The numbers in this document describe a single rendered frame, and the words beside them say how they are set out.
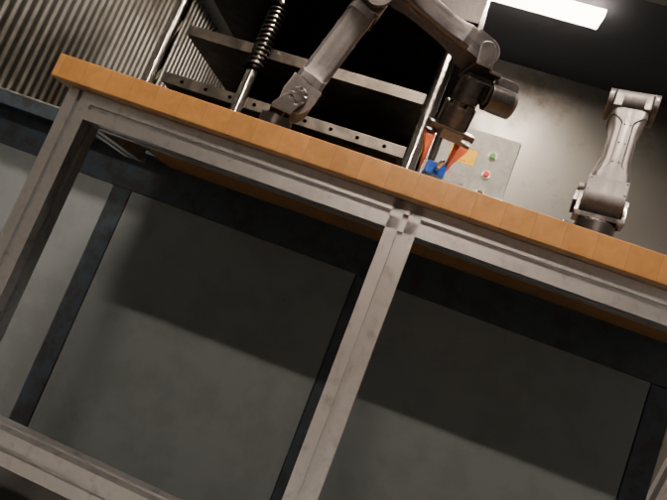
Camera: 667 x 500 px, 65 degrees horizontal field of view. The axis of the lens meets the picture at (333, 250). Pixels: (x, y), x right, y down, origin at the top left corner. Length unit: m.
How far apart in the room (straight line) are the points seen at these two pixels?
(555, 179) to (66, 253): 3.38
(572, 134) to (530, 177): 0.44
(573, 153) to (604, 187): 3.18
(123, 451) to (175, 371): 0.21
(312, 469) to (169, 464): 0.57
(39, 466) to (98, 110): 0.55
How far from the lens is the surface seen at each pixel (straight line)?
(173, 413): 1.28
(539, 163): 4.11
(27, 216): 0.95
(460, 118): 1.15
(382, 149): 2.13
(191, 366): 1.26
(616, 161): 1.08
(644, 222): 4.24
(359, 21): 1.10
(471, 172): 2.18
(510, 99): 1.18
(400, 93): 2.26
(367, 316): 0.76
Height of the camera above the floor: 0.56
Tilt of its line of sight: 7 degrees up
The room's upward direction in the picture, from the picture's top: 21 degrees clockwise
